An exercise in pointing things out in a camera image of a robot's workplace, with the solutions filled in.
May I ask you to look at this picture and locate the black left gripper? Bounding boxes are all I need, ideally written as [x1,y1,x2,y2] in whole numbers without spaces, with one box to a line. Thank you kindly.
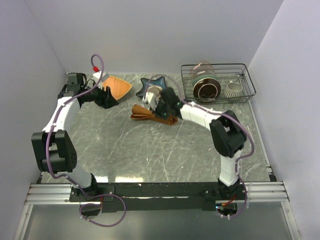
[81,80,119,109]

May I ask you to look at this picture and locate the orange cloth napkin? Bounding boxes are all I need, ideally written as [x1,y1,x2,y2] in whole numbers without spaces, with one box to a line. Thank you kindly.
[130,104,178,126]

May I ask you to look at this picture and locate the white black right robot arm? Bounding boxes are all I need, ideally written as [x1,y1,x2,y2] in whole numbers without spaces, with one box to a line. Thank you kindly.
[144,87,249,200]

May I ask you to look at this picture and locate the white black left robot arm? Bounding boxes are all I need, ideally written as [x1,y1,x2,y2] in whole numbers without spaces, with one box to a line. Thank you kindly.
[31,71,118,201]

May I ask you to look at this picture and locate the orange woven triangular tray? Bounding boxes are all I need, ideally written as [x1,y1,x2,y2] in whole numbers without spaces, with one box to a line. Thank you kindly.
[102,76,132,101]

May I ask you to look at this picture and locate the blue star-shaped dish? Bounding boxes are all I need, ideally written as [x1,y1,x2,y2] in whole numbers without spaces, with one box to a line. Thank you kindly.
[135,75,168,98]

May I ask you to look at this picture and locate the stacked ceramic plates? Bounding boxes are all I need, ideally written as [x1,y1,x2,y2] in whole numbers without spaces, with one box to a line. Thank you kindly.
[191,74,221,102]

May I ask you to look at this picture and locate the clear glass jar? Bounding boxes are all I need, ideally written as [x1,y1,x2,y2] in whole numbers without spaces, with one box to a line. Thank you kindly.
[190,61,215,80]

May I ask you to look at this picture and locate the striped ceramic mug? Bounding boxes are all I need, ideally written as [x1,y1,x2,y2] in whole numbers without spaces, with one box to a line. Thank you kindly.
[224,80,243,99]

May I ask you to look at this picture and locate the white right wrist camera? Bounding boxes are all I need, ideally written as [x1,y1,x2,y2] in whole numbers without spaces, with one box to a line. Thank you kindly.
[142,91,160,111]

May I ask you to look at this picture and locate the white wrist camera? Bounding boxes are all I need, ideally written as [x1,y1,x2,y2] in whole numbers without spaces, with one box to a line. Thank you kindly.
[92,71,109,89]
[142,91,160,111]

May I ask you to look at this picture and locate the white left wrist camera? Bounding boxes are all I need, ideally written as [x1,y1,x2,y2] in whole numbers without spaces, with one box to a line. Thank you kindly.
[92,71,109,89]

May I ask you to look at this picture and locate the black wire dish rack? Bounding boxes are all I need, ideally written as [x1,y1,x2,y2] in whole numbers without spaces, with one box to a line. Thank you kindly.
[180,63,257,104]

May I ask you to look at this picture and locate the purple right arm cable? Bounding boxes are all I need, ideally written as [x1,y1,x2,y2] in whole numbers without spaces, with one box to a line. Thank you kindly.
[146,74,255,221]

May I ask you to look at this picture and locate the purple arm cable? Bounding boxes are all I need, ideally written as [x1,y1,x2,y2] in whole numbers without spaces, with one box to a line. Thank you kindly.
[146,74,255,221]
[45,54,127,228]

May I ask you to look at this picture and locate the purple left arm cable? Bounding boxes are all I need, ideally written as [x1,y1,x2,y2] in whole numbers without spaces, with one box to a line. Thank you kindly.
[45,54,127,228]

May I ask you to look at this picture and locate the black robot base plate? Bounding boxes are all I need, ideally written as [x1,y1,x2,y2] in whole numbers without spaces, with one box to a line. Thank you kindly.
[69,182,246,213]

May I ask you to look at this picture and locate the aluminium frame rail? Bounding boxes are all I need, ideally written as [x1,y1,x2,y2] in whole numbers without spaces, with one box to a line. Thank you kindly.
[24,182,290,205]

